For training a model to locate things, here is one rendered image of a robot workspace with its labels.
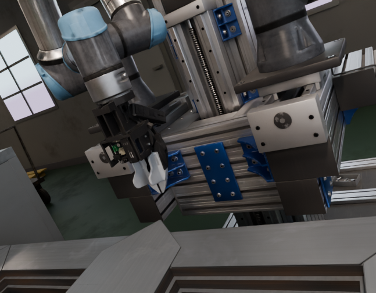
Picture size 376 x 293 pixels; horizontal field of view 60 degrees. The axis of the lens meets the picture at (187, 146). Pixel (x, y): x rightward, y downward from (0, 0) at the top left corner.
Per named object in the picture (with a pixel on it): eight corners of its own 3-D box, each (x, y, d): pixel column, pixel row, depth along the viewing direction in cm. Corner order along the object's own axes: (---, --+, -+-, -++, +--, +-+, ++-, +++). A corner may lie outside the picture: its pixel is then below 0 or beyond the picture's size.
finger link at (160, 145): (150, 173, 65) (133, 134, 62) (154, 168, 66) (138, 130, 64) (171, 169, 63) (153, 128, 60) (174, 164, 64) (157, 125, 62)
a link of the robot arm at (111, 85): (100, 76, 63) (133, 63, 59) (110, 98, 64) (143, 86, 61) (75, 86, 57) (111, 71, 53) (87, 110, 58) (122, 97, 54)
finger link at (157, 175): (151, 205, 63) (132, 163, 60) (164, 189, 68) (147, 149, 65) (165, 203, 61) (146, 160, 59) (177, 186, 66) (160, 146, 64)
